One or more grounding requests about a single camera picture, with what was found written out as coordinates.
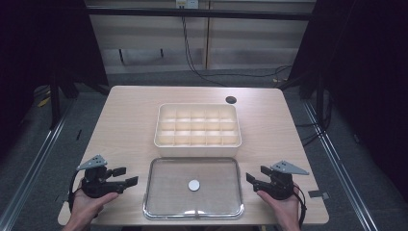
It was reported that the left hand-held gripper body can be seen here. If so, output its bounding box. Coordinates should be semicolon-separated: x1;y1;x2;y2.
76;154;127;199

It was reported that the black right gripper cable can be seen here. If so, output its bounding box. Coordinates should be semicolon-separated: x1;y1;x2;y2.
292;185;308;229

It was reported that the white wall power outlet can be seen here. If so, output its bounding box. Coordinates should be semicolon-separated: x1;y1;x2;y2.
175;0;200;10

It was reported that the cream divided storage box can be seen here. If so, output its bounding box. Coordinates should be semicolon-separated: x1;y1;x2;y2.
153;102;242;159

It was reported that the black floor cable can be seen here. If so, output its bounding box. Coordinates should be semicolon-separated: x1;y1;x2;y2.
294;90;334;148

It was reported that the person's right hand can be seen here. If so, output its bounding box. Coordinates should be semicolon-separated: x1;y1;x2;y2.
256;184;301;226

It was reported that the clear lid with white knob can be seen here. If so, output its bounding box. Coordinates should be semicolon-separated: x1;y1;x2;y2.
142;156;245;221

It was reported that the person's left hand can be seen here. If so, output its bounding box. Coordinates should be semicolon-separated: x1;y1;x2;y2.
70;181;120;226

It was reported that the black metal stand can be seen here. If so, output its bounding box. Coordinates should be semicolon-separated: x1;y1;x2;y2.
48;71;63;131

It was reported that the yellow floor tape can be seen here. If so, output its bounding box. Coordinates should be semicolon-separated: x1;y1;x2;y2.
36;95;52;109

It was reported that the dark curtain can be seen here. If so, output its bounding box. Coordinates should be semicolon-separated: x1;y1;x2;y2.
0;0;110;158
287;0;408;196

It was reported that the black wall cable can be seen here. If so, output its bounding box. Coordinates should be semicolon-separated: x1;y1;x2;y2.
181;8;293;88

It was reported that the black horizontal frame bar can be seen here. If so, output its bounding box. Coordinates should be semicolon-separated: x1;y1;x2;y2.
86;7;315;22

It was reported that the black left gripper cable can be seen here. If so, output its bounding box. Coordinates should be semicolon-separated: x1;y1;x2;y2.
67;169;81;213

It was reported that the grey tape strip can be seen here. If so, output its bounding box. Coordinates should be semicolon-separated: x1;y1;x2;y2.
307;190;331;201

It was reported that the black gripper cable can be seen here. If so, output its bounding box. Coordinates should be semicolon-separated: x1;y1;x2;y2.
292;185;308;229
67;169;81;213

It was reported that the metal floor rail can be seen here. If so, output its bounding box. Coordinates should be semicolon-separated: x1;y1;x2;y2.
0;95;78;231
301;99;381;231

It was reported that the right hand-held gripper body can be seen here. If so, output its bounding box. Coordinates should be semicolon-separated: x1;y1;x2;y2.
254;160;310;201

